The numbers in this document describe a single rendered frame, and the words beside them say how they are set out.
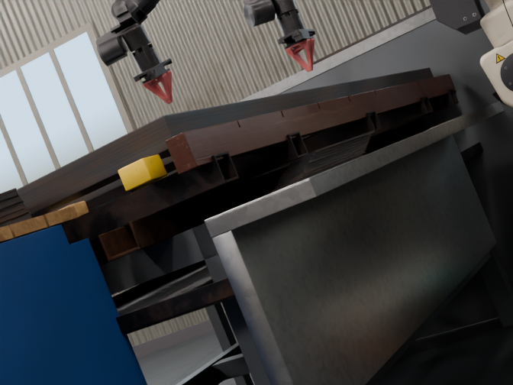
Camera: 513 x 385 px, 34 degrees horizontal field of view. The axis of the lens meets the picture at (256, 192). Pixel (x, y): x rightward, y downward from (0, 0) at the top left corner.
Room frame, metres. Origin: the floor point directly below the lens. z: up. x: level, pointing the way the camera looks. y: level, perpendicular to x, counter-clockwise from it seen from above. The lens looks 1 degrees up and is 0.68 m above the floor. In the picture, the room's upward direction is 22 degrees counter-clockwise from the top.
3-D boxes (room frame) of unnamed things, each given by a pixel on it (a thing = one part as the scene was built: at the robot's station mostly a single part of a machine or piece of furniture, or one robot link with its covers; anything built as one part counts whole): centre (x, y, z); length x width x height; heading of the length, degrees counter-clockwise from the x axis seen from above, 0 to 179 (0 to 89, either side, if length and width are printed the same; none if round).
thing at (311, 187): (1.83, -0.32, 0.67); 1.30 x 0.20 x 0.03; 150
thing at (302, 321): (1.87, -0.25, 0.48); 1.30 x 0.04 x 0.35; 150
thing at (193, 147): (2.07, -0.32, 0.80); 1.62 x 0.04 x 0.06; 150
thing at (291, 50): (2.12, -0.25, 0.98); 0.07 x 0.07 x 0.09; 60
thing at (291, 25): (2.11, -0.24, 1.05); 0.10 x 0.07 x 0.07; 150
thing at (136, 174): (1.42, 0.17, 0.79); 0.06 x 0.05 x 0.04; 60
